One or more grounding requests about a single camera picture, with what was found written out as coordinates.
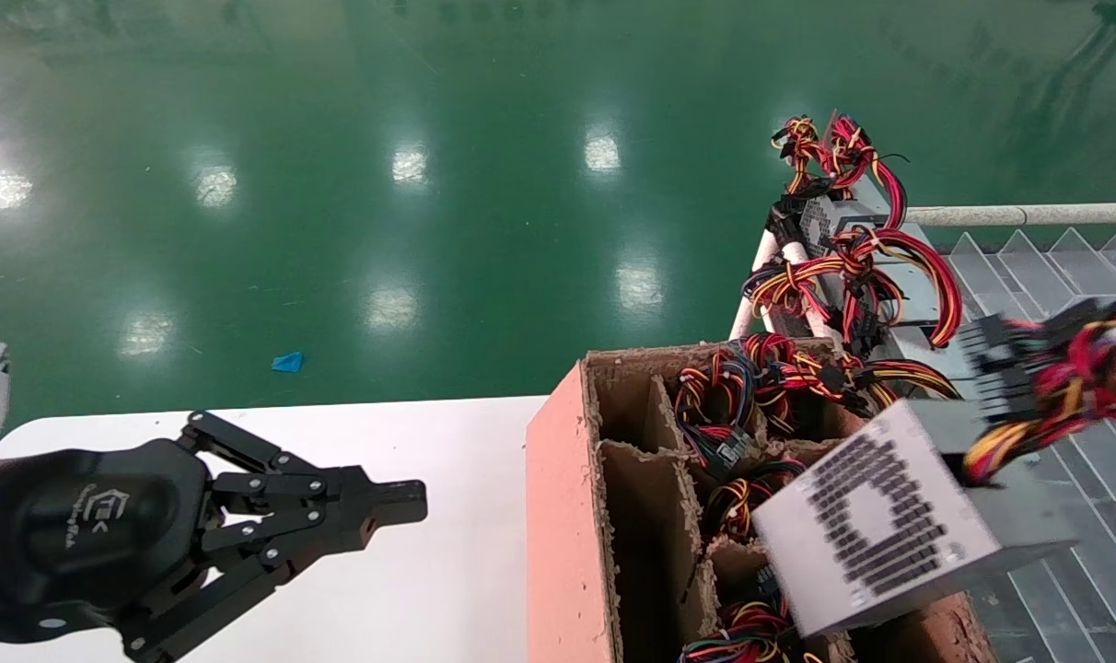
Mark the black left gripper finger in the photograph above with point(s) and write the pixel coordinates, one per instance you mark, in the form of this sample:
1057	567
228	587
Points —
337	488
319	539

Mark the blue paper scrap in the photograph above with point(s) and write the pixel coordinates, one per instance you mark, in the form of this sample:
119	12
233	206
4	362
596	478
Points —
287	363

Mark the divided brown cardboard box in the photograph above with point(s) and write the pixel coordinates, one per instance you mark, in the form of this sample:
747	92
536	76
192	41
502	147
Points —
567	516

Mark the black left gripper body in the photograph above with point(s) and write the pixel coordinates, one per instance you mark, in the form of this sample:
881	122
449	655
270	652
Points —
79	534

